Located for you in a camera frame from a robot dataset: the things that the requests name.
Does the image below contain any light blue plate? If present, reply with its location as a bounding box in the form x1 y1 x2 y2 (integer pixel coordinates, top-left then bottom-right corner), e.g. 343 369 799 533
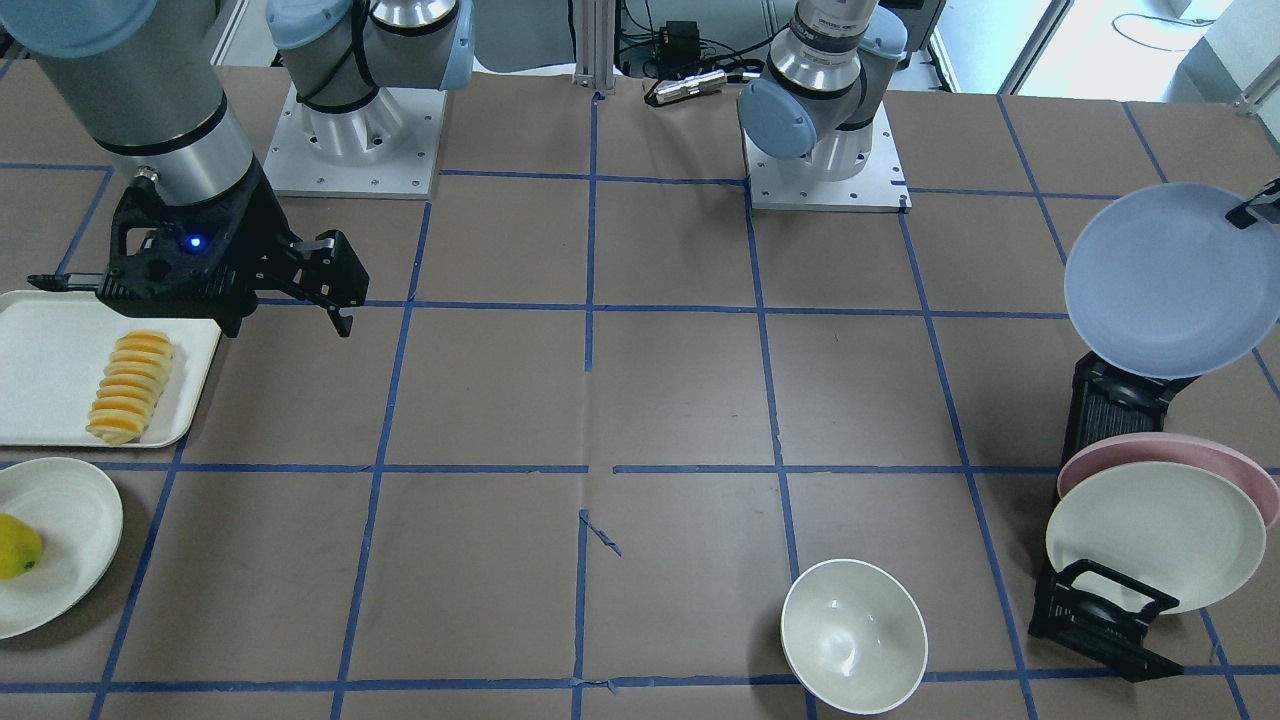
1064 183 1279 379

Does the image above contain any black dish rack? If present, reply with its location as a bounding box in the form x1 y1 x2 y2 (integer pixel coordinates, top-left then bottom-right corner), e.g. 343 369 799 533
1028 352 1192 683

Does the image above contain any cream plate in rack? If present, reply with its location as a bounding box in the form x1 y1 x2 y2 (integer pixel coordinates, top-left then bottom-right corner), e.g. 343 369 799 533
1044 461 1267 612

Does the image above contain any cream round plate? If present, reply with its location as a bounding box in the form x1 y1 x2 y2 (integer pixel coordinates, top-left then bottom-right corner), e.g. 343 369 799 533
1 457 123 639

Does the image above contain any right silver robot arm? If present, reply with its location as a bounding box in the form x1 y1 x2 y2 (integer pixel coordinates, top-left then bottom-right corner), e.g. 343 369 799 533
3 1 474 337

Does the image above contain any cream bowl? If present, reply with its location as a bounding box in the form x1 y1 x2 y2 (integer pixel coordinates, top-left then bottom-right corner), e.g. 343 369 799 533
780 559 931 716

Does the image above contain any aluminium frame post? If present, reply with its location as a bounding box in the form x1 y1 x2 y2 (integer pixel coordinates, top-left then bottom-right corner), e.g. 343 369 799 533
570 0 618 95

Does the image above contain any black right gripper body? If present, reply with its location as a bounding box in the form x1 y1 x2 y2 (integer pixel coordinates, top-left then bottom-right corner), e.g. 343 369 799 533
97 159 301 337

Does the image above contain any pink plate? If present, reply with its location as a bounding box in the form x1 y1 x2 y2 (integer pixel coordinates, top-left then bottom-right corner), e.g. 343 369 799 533
1056 432 1279 528

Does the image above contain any yellow lemon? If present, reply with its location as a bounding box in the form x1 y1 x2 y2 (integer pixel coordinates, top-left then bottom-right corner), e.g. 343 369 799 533
1 512 44 580

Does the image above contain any white rectangular tray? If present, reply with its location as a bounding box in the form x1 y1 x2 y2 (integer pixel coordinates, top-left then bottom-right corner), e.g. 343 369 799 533
1 290 221 448

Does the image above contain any sliced yellow bread loaf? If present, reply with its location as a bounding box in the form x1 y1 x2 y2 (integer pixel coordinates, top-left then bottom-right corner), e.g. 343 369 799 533
84 329 175 446

